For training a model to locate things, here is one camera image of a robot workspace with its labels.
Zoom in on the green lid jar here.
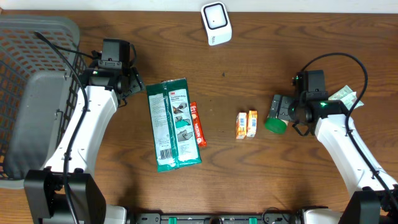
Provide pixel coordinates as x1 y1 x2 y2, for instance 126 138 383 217
265 118 289 134

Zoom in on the orange small box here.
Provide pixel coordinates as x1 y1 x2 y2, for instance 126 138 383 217
246 110 257 138
236 112 247 139

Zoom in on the mint green snack packet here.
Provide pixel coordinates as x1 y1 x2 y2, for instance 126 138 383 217
328 85 357 110

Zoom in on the green white package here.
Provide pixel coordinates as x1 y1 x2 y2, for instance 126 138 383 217
147 78 201 172

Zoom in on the red stick sachet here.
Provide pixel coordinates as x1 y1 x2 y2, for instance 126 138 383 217
190 102 207 147

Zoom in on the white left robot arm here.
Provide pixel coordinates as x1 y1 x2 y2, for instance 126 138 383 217
24 39 145 223

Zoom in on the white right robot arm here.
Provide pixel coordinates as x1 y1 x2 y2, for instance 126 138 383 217
265 70 397 223

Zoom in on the white barcode scanner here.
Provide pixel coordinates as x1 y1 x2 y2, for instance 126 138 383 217
201 1 233 46

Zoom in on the grey plastic basket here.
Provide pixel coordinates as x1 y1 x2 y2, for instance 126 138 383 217
1 15 86 189

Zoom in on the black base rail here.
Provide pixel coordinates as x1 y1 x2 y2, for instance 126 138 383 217
131 210 302 224

